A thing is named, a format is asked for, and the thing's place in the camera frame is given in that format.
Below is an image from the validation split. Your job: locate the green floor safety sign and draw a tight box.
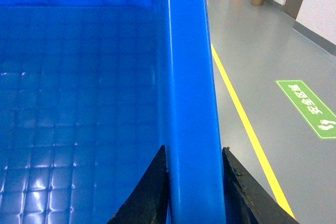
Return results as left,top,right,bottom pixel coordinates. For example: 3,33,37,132
276,80,335,140

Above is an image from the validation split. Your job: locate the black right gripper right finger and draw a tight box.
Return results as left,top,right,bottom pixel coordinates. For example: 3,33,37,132
222,147,297,223

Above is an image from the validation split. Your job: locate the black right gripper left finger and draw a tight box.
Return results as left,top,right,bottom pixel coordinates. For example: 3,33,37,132
108,145,168,223

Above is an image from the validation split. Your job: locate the large blue plastic crate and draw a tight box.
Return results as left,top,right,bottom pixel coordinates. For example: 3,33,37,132
1,0,227,223

